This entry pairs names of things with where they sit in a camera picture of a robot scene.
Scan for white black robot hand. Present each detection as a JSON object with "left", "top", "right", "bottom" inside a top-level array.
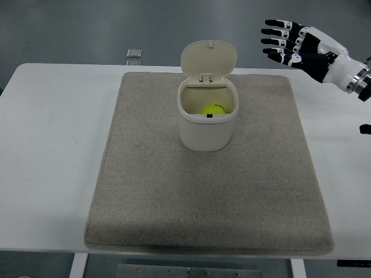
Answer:
[{"left": 260, "top": 19, "right": 369, "bottom": 93}]

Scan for yellow-green tennis ball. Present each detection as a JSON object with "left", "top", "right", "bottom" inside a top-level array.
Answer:
[{"left": 201, "top": 103, "right": 228, "bottom": 115}]

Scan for cream bin with flip lid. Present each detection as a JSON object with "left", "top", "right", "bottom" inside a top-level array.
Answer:
[{"left": 177, "top": 41, "right": 239, "bottom": 152}]

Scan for beige-grey fabric mat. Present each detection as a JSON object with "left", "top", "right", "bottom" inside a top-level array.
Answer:
[{"left": 83, "top": 71, "right": 335, "bottom": 255}]

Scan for black table control panel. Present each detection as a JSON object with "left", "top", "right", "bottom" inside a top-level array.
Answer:
[{"left": 336, "top": 259, "right": 371, "bottom": 268}]

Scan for white table leg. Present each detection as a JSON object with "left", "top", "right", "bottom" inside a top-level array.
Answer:
[
  {"left": 68, "top": 253, "right": 88, "bottom": 278},
  {"left": 289, "top": 258, "right": 305, "bottom": 278}
]

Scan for grey metal plate with screws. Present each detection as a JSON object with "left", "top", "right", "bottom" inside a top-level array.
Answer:
[{"left": 116, "top": 263, "right": 261, "bottom": 278}]

